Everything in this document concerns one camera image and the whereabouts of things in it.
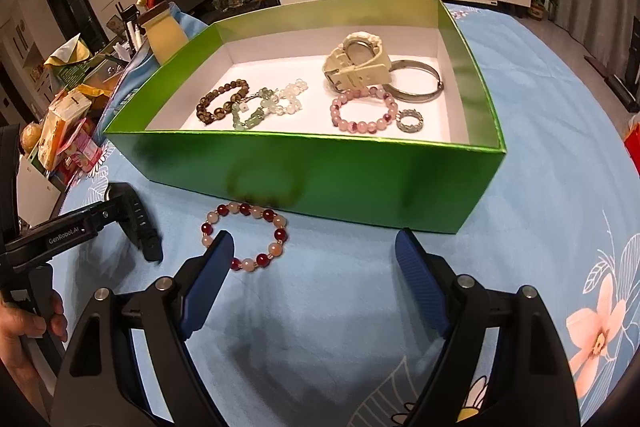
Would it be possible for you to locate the red packet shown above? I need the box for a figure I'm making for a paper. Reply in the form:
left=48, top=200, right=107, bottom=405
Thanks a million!
left=622, top=114, right=640, bottom=168

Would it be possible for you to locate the black wristband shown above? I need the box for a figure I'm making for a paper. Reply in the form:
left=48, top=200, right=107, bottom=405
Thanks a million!
left=105, top=183, right=165, bottom=263

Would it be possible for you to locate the orange snack box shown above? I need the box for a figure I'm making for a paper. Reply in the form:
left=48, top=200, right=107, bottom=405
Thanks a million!
left=39, top=89, right=94, bottom=171

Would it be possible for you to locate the red and white bead bracelet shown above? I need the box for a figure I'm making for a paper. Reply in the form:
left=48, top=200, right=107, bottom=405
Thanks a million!
left=200, top=201, right=289, bottom=273

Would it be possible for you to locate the pink snack box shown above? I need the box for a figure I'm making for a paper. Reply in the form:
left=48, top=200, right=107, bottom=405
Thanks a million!
left=64, top=119, right=102, bottom=174

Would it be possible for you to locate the blue floral tablecloth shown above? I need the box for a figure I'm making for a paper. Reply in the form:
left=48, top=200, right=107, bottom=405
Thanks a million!
left=50, top=1, right=640, bottom=427

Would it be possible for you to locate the person's left hand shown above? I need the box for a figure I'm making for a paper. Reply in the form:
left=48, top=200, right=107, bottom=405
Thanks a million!
left=0, top=296, right=69, bottom=389

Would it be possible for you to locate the clear crystal bead bracelet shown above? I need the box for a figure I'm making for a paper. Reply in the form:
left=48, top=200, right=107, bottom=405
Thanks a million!
left=272, top=78, right=307, bottom=117

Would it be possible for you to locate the yellow round fruit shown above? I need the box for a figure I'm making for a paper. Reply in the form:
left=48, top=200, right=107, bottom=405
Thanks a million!
left=20, top=124, right=42, bottom=153

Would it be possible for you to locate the white carton box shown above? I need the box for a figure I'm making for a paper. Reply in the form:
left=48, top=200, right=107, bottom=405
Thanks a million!
left=17, top=154, right=67, bottom=229

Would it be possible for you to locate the brown wooden bead bracelet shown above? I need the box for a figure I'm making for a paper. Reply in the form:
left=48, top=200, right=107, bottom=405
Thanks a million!
left=195, top=79, right=251, bottom=126

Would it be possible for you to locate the silver crystal ring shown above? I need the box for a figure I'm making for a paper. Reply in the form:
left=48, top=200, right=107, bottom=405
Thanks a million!
left=396, top=109, right=425, bottom=134

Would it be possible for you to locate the green cardboard box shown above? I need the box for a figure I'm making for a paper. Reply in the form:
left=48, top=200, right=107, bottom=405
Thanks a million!
left=102, top=0, right=507, bottom=236

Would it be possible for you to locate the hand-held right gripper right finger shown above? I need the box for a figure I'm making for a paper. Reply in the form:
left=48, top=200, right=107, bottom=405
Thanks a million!
left=394, top=228, right=582, bottom=427

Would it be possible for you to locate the pink bead bracelet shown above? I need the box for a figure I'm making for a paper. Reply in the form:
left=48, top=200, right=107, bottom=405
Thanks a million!
left=329, top=86, right=400, bottom=134

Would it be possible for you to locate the cream white wristwatch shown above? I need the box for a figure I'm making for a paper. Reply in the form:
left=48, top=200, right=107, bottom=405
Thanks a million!
left=322, top=32, right=394, bottom=94

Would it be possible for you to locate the small potted plant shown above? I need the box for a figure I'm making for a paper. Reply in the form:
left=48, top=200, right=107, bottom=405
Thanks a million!
left=527, top=0, right=559, bottom=22

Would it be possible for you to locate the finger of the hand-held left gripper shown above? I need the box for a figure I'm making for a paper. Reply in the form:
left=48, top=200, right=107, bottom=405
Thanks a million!
left=92, top=196, right=127, bottom=234

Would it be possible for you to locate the green and white bag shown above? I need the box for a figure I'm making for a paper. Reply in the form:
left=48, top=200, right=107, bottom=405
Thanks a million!
left=44, top=34, right=94, bottom=84

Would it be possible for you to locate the green jade bracelet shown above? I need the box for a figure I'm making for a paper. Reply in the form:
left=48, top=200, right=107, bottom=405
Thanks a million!
left=230, top=89, right=281, bottom=130

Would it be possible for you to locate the silver metal bangle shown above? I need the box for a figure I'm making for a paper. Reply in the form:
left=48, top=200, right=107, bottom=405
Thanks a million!
left=384, top=59, right=445, bottom=104

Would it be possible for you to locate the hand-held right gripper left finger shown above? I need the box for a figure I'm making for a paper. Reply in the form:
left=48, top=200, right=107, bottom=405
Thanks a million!
left=50, top=230, right=236, bottom=427

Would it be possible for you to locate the yellow jar with brown lid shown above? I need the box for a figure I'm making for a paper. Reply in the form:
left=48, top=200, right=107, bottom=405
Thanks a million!
left=138, top=0, right=191, bottom=64

